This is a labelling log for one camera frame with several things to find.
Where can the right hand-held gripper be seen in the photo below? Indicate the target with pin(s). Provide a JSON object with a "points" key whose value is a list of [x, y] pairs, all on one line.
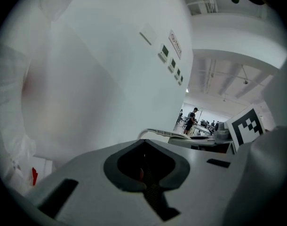
{"points": [[248, 128]]}

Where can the white wall switch plate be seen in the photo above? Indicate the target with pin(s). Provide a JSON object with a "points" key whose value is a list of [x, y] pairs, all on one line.
{"points": [[148, 33]]}

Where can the red white wall sign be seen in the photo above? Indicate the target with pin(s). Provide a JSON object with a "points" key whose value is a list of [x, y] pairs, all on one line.
{"points": [[176, 43]]}

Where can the white water dispenser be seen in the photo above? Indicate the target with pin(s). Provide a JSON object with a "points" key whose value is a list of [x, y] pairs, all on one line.
{"points": [[63, 102]]}

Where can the ceiling security camera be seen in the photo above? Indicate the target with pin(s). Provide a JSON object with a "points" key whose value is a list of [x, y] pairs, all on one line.
{"points": [[245, 82]]}

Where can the grey table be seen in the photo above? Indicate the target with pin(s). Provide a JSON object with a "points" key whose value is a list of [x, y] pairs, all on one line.
{"points": [[202, 129]]}

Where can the white wall thermostat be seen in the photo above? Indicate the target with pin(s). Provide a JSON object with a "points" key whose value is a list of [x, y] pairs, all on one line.
{"points": [[172, 65], [163, 53], [180, 80], [177, 73]]}

